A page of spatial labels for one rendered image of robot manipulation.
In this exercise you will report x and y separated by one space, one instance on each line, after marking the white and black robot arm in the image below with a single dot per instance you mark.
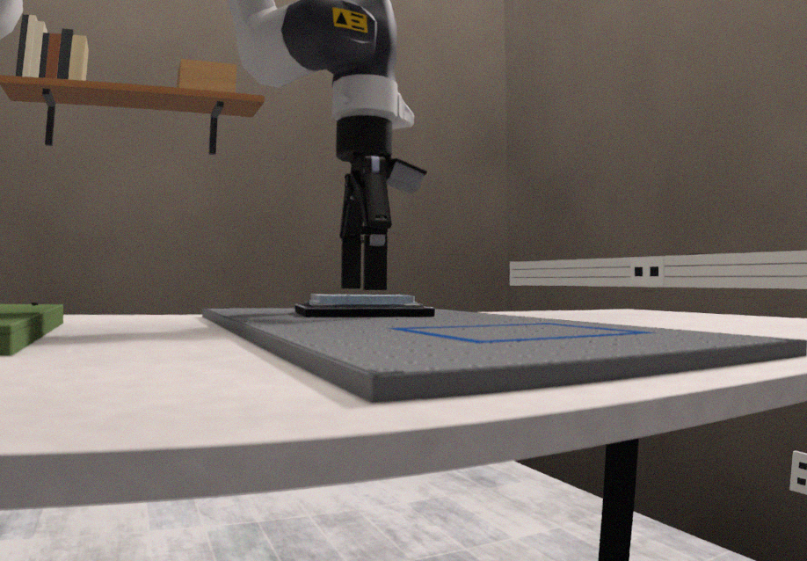
277 46

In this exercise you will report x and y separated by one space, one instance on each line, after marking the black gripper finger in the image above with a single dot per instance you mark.
373 207
351 237

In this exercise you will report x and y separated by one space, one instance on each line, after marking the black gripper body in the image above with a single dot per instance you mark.
363 135

